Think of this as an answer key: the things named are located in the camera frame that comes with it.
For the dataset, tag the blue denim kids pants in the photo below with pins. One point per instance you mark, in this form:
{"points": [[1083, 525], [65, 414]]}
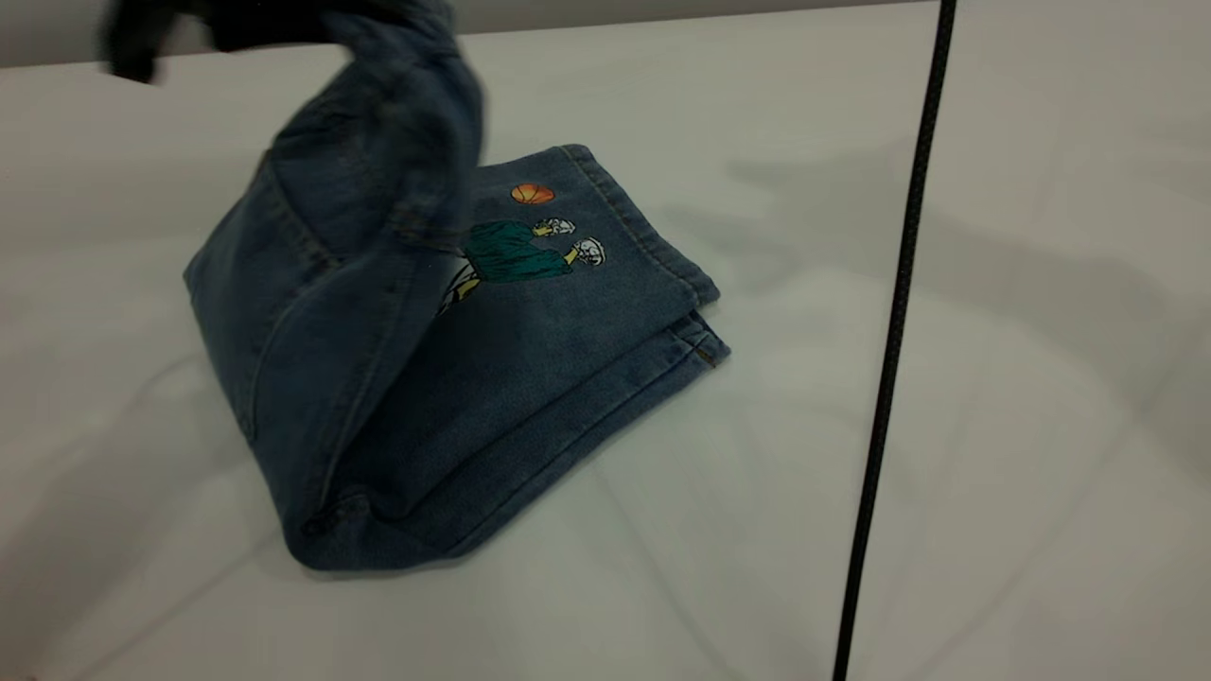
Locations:
{"points": [[426, 397]]}

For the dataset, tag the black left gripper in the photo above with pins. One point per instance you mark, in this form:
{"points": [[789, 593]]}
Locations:
{"points": [[274, 21]]}

